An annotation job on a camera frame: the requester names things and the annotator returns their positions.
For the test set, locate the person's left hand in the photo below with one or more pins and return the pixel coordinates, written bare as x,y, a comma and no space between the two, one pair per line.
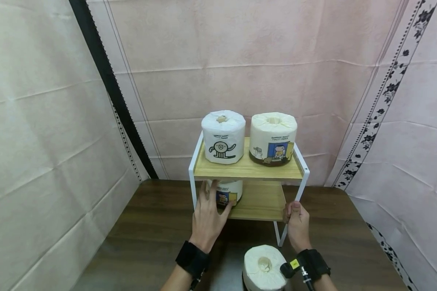
207,224

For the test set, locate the person's right hand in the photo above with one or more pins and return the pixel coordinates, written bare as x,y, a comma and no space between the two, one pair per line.
298,232

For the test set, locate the person's right fingers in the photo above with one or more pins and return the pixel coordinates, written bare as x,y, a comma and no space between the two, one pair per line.
286,213

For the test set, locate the person's right thumb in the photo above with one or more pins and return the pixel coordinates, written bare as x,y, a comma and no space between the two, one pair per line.
295,210

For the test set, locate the person's left thumb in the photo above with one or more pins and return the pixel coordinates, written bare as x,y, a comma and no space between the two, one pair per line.
228,212

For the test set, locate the person's left index finger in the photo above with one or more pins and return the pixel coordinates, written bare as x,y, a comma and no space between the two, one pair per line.
214,193

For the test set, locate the person's left fingers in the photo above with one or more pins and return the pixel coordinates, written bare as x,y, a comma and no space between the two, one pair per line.
201,202

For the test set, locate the white toilet roll blue picture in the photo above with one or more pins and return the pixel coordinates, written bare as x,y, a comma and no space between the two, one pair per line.
230,190

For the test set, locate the white metal wooden two-tier shelf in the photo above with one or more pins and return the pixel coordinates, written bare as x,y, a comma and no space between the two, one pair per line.
245,169

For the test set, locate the person's right forearm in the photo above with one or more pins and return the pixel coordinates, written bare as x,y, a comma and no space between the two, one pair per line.
326,283

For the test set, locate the person's left forearm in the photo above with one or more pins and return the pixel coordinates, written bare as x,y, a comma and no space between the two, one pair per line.
176,281

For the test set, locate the black wrist band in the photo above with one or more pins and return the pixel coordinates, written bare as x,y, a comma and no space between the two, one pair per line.
311,262
193,258

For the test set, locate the plain cream toilet roll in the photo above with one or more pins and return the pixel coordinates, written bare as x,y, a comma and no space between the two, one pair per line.
264,266

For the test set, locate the white toilet roll black figure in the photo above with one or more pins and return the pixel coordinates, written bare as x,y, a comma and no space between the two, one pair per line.
224,135

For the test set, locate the cream toilet roll brown base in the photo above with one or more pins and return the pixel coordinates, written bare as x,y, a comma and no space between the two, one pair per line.
273,135

